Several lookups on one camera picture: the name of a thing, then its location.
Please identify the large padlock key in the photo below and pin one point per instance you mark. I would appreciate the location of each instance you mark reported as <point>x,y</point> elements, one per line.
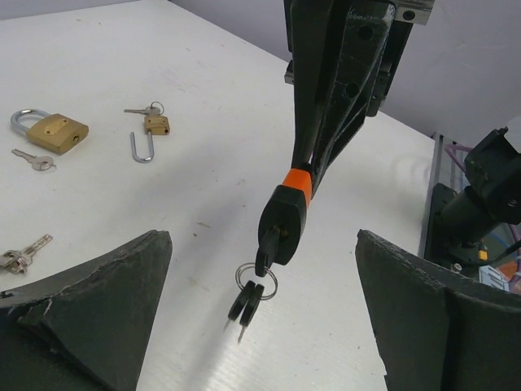
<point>38,163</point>

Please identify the small brass padlock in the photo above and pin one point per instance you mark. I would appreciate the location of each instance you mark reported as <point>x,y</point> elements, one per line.
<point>154,125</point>

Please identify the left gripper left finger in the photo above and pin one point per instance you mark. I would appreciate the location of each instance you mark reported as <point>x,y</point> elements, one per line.
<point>87,327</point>

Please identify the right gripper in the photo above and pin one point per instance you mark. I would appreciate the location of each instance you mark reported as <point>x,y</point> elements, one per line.
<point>356,47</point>

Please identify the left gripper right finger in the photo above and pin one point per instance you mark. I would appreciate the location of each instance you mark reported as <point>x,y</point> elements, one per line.
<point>436,329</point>

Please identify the small padlock key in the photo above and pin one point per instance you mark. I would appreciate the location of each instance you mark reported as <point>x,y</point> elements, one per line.
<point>154,108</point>

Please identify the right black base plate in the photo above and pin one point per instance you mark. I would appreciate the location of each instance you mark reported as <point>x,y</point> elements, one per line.
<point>439,243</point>

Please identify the black keys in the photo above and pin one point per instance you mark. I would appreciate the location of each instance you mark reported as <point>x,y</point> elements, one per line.
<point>251,294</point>

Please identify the orange black padlock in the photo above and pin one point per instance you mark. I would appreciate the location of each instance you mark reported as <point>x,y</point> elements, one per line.
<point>286,212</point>

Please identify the large brass padlock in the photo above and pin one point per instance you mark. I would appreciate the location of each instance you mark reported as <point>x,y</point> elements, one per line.
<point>54,132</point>

